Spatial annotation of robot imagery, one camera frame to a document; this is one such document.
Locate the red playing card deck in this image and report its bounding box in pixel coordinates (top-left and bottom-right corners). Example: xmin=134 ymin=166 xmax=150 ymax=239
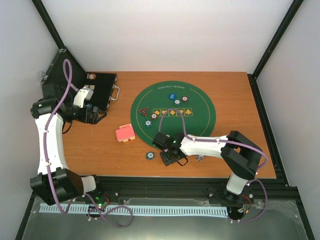
xmin=115 ymin=123 xmax=136 ymax=143

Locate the single white blue chip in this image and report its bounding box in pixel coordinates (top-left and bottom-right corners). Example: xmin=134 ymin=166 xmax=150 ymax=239
xmin=174 ymin=99 xmax=181 ymax=106

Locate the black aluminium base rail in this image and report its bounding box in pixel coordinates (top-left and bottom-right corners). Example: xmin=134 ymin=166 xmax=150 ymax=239
xmin=74 ymin=174 xmax=301 ymax=208

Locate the white purple chip stack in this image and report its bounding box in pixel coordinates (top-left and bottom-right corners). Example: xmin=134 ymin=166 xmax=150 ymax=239
xmin=195 ymin=154 xmax=205 ymax=162

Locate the orange chip in case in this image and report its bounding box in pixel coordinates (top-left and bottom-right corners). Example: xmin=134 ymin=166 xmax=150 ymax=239
xmin=86 ymin=73 xmax=97 ymax=80

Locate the round green poker mat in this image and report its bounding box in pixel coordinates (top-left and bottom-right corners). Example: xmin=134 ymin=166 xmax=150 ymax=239
xmin=130 ymin=80 xmax=217 ymax=152

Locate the single red poker chip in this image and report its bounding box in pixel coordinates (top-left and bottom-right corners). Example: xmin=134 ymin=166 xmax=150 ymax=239
xmin=150 ymin=113 xmax=158 ymax=120

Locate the blue small blind button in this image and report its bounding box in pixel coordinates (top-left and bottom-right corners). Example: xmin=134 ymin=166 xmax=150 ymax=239
xmin=168 ymin=92 xmax=177 ymax=101

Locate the black poker case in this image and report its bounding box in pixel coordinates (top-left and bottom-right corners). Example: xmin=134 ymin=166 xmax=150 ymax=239
xmin=41 ymin=49 xmax=117 ymax=111

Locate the light blue cable duct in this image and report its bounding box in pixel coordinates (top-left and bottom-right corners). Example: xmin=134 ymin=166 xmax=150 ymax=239
xmin=39 ymin=203 xmax=228 ymax=218

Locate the triangular dealer button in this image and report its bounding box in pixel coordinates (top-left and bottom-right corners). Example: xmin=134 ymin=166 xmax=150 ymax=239
xmin=138 ymin=107 xmax=149 ymax=117

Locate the single blue poker chip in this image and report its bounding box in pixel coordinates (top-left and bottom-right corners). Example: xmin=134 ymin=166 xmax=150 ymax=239
xmin=144 ymin=120 xmax=152 ymax=127

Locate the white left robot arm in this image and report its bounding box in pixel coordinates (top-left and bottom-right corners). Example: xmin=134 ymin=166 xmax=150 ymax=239
xmin=30 ymin=84 xmax=106 ymax=206

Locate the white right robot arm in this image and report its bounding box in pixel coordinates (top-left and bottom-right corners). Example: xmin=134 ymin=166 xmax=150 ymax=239
xmin=152 ymin=131 xmax=263 ymax=203

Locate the blue card box in case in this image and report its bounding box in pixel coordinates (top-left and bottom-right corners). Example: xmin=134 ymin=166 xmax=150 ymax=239
xmin=84 ymin=84 xmax=95 ymax=91

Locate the blue poker chip stack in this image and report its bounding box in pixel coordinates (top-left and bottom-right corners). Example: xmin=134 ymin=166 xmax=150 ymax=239
xmin=145 ymin=151 xmax=155 ymax=160

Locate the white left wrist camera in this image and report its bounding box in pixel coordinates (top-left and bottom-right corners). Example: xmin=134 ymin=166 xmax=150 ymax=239
xmin=73 ymin=87 xmax=94 ymax=108

